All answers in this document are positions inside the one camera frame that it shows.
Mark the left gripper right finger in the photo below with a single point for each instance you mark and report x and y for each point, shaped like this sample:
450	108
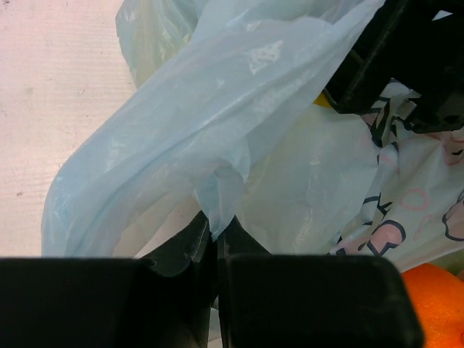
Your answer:
280	300

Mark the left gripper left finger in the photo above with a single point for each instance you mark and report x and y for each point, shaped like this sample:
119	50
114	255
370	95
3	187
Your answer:
162	299

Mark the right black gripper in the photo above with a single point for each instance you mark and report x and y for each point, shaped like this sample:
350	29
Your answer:
419	44

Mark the yellow fake fruit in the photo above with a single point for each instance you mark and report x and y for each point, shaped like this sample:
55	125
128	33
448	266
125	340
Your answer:
322	101

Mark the orange fake fruit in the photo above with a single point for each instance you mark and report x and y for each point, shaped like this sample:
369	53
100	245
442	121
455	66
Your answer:
437	297

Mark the light blue plastic bag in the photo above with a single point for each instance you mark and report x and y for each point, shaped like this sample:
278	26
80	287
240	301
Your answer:
224	112

